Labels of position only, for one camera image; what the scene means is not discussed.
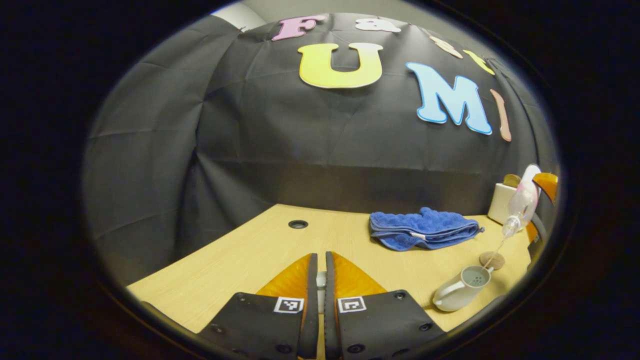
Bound white toaster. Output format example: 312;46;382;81
487;182;523;226

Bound clear water bottle pink label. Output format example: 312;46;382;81
501;164;542;240

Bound white ceramic teacup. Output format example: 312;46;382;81
432;265;495;313

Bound black backdrop cloth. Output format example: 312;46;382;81
82;12;560;286

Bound round cork coaster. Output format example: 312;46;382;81
479;251;506;271

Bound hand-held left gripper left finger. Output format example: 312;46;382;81
197;252;320;360

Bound blue folded towel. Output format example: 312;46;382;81
369;207;485;252

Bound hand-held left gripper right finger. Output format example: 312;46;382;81
324;251;447;360

